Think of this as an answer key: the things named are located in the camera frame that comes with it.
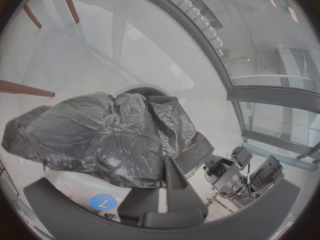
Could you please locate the white wooden chair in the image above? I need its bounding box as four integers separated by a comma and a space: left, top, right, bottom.
0, 0, 80, 99

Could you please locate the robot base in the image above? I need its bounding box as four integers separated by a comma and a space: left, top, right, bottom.
41, 168, 167, 222

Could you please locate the window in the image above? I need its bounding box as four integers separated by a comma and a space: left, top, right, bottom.
116, 0, 320, 172

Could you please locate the grey trash bin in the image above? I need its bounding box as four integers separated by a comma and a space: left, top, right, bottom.
120, 83, 173, 100

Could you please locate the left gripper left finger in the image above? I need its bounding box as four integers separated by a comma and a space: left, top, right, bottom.
117, 188, 160, 222

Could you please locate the black plastic bag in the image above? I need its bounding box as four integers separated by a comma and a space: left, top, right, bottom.
2, 91, 215, 190

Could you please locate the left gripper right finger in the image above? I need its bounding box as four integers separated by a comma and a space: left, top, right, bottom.
164, 156, 208, 222

